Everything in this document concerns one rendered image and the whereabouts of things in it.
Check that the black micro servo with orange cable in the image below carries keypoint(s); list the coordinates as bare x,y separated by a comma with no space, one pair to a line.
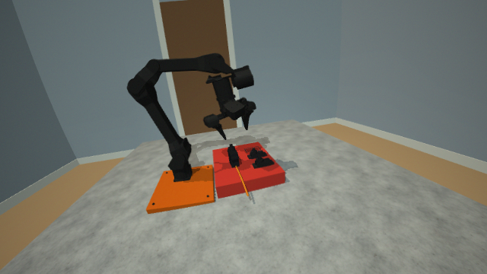
234,161

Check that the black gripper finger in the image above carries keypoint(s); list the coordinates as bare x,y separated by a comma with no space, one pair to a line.
245,119
220,130

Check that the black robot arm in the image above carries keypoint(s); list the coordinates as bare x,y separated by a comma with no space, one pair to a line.
142,89

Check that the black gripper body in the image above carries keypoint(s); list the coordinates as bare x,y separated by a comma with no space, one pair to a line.
213,120

